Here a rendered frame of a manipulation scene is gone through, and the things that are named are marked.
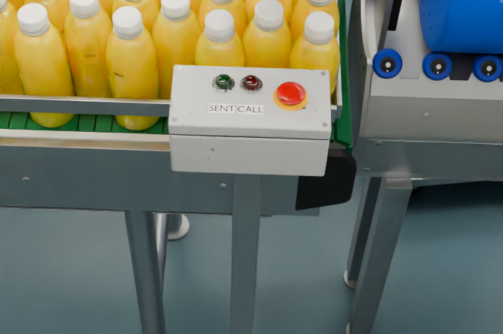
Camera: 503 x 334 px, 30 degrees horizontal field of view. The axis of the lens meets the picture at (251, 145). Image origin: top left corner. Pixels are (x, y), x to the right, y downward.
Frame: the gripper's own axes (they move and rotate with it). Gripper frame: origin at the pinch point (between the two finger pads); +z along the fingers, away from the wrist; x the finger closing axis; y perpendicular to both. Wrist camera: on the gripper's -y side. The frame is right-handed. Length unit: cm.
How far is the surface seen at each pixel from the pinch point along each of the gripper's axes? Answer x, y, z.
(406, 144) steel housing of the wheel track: -14.8, 25.8, 26.8
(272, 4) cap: -4.0, 1.7, -0.7
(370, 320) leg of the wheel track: -38, 32, 92
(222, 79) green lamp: -17.0, -4.3, -6.3
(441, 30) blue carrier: -4.9, 25.4, 1.9
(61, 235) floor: -20, -41, 115
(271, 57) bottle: -9.9, 2.1, 3.8
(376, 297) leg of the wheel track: -34, 32, 82
